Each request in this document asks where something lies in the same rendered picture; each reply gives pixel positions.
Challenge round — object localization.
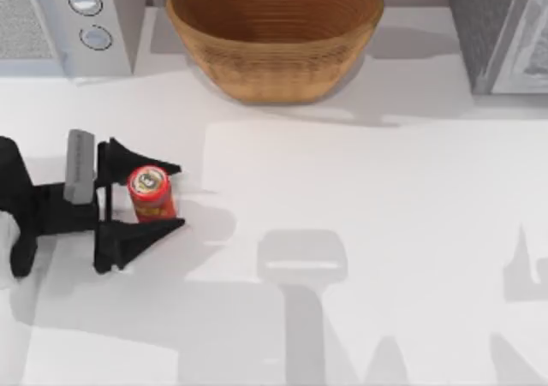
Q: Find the red can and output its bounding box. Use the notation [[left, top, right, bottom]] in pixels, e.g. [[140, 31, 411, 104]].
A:
[[127, 165, 178, 224]]

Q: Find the pale microwave oven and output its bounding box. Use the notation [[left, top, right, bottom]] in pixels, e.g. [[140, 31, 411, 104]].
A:
[[0, 0, 152, 80]]

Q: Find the brown woven basket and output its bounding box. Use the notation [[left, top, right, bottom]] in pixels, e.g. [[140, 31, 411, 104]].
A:
[[165, 0, 385, 105]]

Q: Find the round microwave knob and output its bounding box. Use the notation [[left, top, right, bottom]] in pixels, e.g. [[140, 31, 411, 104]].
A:
[[68, 0, 104, 17], [79, 24, 114, 52]]

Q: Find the pale grey rounded box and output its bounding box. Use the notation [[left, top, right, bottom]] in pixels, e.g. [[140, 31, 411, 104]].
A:
[[63, 128, 98, 205]]

